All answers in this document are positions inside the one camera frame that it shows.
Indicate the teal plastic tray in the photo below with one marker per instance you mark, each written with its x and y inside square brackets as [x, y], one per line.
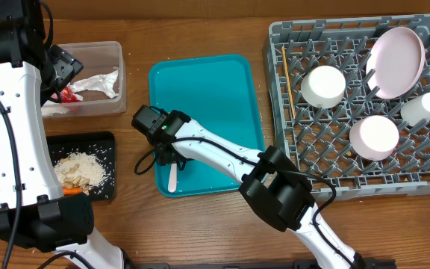
[218, 92]

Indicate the black waste tray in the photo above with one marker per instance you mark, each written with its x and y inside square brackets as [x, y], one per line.
[102, 144]

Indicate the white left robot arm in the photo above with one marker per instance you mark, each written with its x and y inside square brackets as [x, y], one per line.
[34, 211]

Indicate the wooden chopstick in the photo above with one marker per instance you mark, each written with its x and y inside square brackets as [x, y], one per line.
[288, 85]

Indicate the white plastic fork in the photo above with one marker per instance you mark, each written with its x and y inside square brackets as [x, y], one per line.
[173, 178]

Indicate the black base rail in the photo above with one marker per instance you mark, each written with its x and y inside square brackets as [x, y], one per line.
[299, 264]

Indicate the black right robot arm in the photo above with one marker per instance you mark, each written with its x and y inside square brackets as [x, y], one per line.
[274, 188]

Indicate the rice and food scraps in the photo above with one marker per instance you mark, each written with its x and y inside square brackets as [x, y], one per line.
[82, 170]

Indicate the white paper cup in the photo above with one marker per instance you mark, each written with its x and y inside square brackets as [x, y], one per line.
[416, 110]

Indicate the grey dishwasher rack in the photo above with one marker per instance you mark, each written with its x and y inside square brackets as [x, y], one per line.
[317, 141]

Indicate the white napkin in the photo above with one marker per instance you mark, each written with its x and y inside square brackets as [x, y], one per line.
[102, 83]

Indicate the white bowl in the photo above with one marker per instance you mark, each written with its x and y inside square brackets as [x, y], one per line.
[323, 87]

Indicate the white round plate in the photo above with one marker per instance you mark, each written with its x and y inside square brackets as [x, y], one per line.
[397, 60]

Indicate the pink bowl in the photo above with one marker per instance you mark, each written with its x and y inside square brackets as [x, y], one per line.
[374, 138]

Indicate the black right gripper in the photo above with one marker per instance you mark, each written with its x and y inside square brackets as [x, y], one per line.
[172, 152]

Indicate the orange carrot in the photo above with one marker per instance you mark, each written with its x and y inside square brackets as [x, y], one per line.
[71, 191]

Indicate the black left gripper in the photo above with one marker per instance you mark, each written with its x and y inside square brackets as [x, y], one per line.
[66, 66]

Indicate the clear plastic bin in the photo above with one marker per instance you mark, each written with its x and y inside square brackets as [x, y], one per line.
[97, 58]

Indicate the red sauce packet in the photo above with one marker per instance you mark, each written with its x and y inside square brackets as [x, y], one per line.
[65, 96]

